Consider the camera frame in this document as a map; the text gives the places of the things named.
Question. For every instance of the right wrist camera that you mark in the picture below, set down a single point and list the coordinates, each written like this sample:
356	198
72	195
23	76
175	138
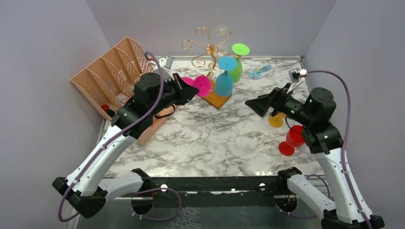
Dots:
298	77

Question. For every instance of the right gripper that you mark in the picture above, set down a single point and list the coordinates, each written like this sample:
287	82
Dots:
278	96

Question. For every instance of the blue wine glass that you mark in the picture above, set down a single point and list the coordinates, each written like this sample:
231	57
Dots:
224	82

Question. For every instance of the gold wine glass rack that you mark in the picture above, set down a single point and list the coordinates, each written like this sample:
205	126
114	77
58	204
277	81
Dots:
208	59

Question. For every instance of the pink plastic desk organizer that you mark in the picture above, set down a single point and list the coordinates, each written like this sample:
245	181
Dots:
116	71

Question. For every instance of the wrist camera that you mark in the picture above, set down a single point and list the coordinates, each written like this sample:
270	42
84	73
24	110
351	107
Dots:
298	77
166	64

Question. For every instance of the magenta wine glass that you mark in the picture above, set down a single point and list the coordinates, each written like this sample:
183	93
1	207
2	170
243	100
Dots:
202	83

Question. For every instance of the green wine glass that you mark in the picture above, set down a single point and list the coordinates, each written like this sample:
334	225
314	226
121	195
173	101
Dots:
239	50

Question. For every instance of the black mounting rail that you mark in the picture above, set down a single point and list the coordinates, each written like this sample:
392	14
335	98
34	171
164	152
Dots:
171	192

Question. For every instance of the small card box in organizer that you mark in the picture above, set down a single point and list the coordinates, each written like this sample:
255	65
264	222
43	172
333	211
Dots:
122	98

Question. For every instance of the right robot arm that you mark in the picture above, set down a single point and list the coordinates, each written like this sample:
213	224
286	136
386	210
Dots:
346	209

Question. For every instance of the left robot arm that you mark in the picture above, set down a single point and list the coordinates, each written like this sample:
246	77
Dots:
85	189

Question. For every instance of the yellow wine glass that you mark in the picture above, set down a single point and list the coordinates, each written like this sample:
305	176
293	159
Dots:
277	121

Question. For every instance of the clear wine glass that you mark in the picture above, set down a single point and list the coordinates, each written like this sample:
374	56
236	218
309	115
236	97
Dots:
220	35

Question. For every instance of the red black item in organizer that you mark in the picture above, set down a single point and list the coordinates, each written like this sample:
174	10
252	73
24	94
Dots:
108	111

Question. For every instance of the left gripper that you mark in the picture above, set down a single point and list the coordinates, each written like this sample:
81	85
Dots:
188	92

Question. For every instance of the red wine glass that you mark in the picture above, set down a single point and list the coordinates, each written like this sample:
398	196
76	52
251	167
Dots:
294	139

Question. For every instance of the small blue white package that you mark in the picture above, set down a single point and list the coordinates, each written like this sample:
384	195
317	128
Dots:
258	73

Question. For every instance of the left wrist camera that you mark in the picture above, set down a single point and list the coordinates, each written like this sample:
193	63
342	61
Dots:
166	64

